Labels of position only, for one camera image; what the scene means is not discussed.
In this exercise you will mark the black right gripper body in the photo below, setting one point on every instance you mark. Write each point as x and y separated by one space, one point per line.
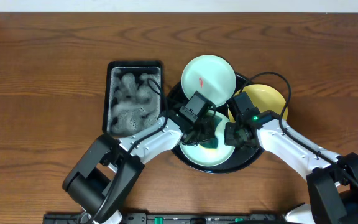
234 137

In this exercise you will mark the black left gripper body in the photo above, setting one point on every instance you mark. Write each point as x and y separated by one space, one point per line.
202 132

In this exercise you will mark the green and yellow sponge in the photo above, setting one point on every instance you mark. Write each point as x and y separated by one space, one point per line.
211 143

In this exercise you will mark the mint green plate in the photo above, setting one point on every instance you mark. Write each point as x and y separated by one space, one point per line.
209 157
210 75

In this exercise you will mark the yellow plate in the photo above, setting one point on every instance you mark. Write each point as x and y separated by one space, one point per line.
264 97

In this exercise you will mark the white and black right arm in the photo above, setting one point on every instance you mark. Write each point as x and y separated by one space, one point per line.
332 179

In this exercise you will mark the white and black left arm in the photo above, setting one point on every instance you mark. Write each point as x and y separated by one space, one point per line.
103 177

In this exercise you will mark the round black tray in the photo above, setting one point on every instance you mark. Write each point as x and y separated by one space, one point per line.
240 158

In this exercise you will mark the black rectangular soapy water tray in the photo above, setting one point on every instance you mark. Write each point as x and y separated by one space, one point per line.
130 106

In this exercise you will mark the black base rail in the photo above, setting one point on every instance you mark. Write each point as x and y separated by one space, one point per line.
143 218

